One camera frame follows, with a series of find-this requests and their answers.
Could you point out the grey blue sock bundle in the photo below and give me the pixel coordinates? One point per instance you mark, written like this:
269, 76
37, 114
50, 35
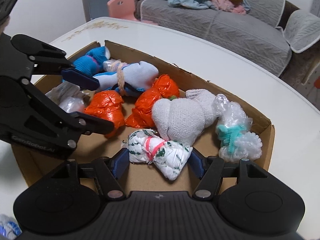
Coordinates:
9, 228

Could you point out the shallow cardboard box tray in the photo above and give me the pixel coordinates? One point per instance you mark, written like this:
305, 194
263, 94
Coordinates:
144, 177

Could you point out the white green leaf cloth bundle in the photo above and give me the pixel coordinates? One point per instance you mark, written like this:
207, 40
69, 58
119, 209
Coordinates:
145, 146

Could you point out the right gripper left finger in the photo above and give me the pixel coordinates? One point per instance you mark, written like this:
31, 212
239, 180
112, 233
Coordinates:
108, 171

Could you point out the orange plastic bag bundle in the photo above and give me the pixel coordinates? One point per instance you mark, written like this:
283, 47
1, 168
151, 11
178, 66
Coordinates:
163, 88

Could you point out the white printed paper bundle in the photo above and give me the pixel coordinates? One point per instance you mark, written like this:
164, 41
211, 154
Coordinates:
63, 91

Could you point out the grey armrest cover cloth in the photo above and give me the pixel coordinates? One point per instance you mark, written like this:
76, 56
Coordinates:
302, 30

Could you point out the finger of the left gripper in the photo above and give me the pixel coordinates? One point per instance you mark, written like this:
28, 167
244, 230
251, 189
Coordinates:
91, 124
80, 79

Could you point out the bubble wrap teal yarn bundle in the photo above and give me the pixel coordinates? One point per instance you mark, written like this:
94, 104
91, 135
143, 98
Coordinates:
233, 130

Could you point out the pink plastic child chair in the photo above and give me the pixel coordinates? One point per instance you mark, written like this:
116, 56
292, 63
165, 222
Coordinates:
124, 9

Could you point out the white knitted sock bundle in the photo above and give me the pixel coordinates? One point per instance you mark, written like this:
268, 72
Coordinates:
184, 119

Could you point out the grey quilted sofa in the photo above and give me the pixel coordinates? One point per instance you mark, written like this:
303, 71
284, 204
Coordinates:
256, 36

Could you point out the pink clothing on sofa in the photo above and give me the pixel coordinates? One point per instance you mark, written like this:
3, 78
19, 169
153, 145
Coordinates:
227, 6

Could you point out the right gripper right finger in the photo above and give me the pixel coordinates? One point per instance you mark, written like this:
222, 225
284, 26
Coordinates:
209, 171

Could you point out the light blue sock braided tie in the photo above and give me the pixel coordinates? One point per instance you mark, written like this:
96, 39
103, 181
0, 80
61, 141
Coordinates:
129, 79

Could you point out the clear plastic bag bundle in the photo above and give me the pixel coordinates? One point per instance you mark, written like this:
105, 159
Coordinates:
72, 104

